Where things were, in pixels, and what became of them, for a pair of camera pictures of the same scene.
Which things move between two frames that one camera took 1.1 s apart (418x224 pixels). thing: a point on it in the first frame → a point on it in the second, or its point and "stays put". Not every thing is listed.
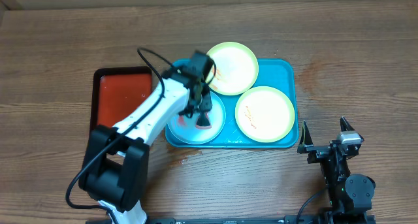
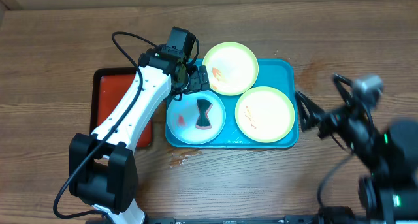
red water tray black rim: x=116 y=91 stays put
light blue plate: x=184 y=128 stays put
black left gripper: x=206 y=103 → x=198 y=82
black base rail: x=353 y=219 stays put
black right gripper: x=318 y=151 → x=313 y=112
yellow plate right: x=264 y=114 stays put
